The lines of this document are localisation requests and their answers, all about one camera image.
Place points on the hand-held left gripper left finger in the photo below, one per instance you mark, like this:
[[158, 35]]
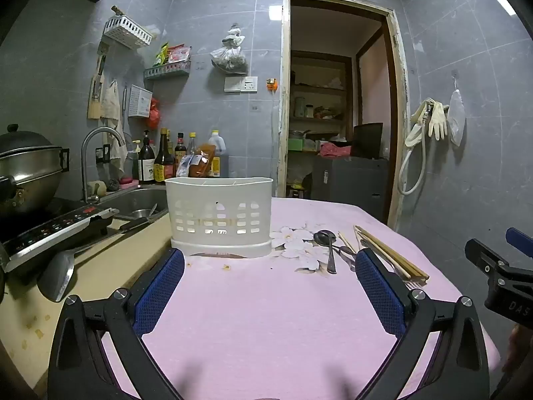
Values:
[[160, 291]]

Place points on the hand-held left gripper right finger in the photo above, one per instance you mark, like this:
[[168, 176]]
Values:
[[377, 296]]

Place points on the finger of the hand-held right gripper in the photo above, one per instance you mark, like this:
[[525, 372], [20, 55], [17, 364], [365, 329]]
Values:
[[483, 254], [520, 241]]

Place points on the wooden chopstick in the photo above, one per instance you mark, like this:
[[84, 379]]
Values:
[[399, 264], [395, 266], [391, 251], [345, 243], [349, 242]]

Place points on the white plastic utensil holder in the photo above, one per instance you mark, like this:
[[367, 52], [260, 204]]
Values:
[[216, 200]]

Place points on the person's right hand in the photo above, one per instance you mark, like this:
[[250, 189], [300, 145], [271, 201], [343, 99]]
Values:
[[518, 350]]

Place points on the metal spoon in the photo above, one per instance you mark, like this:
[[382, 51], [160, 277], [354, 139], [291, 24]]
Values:
[[345, 251], [323, 237]]

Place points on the steel sink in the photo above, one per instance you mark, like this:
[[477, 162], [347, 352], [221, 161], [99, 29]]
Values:
[[137, 204]]

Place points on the metal spatula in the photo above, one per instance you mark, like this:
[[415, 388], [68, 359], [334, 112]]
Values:
[[56, 275]]

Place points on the pink floral tablecloth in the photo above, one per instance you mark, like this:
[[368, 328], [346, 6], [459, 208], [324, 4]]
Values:
[[266, 312]]

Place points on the grey cabinet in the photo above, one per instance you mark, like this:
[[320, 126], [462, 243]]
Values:
[[349, 183]]

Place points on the black induction cooker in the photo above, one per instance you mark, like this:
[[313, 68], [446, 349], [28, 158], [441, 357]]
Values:
[[50, 229]]

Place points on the dark sauce bottle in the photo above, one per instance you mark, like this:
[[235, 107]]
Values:
[[146, 162]]

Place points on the orange seasoning packet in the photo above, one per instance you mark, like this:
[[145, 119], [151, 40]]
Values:
[[202, 162]]

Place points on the red cap sauce bottle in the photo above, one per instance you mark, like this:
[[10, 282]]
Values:
[[180, 150]]

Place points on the rubber gloves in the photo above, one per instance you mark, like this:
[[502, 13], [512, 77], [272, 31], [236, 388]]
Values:
[[435, 118]]

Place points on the hanging clear plastic bag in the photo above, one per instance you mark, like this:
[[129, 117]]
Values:
[[457, 112]]

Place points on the yellow cap bottle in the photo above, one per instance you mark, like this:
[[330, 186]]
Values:
[[192, 146]]

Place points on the steel faucet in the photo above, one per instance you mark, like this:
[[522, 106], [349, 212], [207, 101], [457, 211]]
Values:
[[85, 162]]

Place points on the red cloth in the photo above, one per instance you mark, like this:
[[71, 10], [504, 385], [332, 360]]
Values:
[[335, 149]]

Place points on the black panel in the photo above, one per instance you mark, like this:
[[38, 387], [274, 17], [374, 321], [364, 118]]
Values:
[[368, 141]]

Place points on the large oil jug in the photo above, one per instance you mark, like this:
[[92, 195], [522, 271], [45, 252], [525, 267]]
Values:
[[217, 146]]

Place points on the green box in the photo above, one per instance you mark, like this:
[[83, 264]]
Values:
[[296, 145]]

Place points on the red plastic bag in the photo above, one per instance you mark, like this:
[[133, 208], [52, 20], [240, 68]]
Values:
[[155, 114]]

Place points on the steel pot with lid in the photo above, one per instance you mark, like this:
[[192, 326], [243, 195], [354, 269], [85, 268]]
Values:
[[25, 166]]

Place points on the white tissue box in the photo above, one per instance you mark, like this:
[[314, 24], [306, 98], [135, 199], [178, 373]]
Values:
[[140, 101]]

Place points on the hanging dish cloth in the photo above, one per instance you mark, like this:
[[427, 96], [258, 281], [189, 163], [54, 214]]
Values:
[[111, 104]]

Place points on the wooden knife holder board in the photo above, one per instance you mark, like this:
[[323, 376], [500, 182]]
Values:
[[95, 104]]

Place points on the wooden shelf unit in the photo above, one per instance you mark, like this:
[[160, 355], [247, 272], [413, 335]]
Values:
[[318, 91]]

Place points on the kitchen knife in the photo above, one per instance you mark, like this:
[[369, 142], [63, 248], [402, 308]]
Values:
[[98, 79]]

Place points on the snack packets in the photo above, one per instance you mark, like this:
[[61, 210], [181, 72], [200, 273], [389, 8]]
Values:
[[173, 54]]

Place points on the clear bag of dried goods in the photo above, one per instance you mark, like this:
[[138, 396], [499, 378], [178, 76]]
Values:
[[229, 58]]

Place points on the wooden rolling pin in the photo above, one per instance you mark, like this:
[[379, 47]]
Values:
[[118, 9]]

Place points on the grey wall shelf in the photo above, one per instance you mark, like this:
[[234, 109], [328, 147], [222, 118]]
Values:
[[166, 71]]

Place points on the white wall switch plates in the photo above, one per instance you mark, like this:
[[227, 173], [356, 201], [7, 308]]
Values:
[[240, 84]]

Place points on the wooden door frame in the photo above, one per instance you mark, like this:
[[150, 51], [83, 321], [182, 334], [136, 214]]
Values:
[[284, 91]]

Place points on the orange wall hook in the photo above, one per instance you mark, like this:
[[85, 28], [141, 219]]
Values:
[[272, 84]]

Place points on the white wall basket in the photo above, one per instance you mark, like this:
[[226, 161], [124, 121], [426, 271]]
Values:
[[127, 33]]

